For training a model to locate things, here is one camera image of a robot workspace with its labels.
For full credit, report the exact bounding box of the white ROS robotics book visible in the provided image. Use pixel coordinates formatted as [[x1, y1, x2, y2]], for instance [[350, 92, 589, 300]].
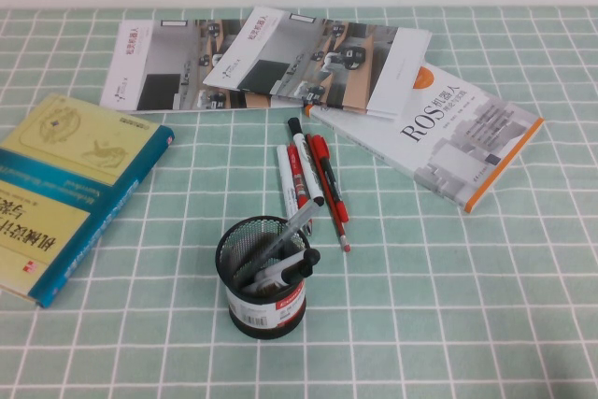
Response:
[[304, 62, 547, 215]]

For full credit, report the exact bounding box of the red pencil with eraser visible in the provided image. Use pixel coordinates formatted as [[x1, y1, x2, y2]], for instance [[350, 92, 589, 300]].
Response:
[[305, 133, 352, 253]]

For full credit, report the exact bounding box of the flat office photo brochure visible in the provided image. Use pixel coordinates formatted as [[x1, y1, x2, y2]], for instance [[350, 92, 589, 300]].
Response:
[[98, 19, 305, 114]]

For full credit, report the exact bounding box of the red and black gel pen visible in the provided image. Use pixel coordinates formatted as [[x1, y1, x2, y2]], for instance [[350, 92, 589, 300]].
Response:
[[310, 134, 350, 224]]

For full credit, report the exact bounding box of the green checkered tablecloth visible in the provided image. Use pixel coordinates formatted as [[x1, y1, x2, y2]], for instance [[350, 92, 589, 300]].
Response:
[[0, 6, 598, 399]]

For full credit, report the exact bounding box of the yellow and teal hardcover book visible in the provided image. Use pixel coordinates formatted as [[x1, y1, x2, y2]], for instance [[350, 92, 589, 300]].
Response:
[[0, 93, 177, 310]]

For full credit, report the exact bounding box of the black mesh pen holder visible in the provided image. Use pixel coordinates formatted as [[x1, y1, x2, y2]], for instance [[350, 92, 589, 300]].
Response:
[[214, 215, 309, 339]]

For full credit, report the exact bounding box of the plain white marker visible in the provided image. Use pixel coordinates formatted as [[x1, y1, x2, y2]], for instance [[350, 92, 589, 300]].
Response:
[[276, 144, 300, 222]]

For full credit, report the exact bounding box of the clear grey pen black cap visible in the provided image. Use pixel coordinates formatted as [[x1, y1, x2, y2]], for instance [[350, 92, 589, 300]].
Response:
[[232, 196, 326, 278]]

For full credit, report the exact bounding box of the folded office photo brochure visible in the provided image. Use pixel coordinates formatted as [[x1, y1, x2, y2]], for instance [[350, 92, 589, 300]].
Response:
[[201, 6, 434, 121]]

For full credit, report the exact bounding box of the white marker in holder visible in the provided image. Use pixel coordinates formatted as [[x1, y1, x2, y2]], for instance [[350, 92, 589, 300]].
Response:
[[240, 248, 322, 296]]

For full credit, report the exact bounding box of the white marker black cap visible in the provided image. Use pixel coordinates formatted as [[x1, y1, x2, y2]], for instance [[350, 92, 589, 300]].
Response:
[[286, 117, 324, 202]]

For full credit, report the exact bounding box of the white marker red cap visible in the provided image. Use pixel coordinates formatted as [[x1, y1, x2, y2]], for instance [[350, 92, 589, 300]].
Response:
[[285, 143, 314, 237]]

